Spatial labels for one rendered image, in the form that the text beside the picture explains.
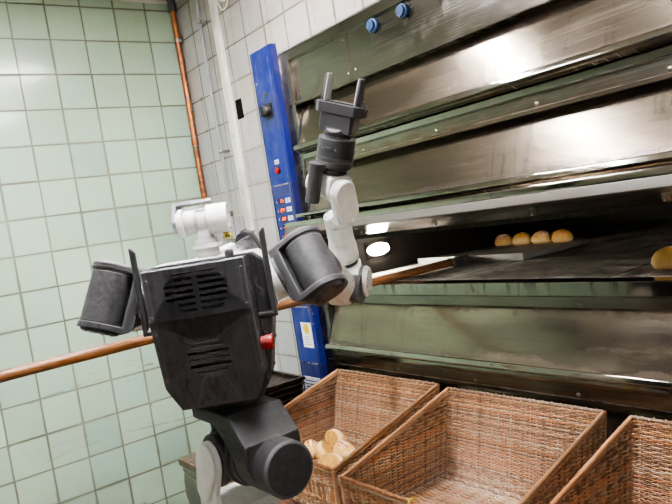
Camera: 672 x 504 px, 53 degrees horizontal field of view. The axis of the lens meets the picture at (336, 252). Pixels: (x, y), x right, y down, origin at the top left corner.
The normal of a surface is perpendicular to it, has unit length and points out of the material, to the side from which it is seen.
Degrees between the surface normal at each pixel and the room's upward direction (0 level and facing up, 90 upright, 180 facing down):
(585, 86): 90
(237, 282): 90
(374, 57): 90
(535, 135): 70
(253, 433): 45
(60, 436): 90
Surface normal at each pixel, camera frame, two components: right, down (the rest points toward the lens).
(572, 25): -0.81, -0.19
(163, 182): 0.59, -0.05
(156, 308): 0.04, 0.06
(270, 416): 0.30, -0.73
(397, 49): -0.80, 0.16
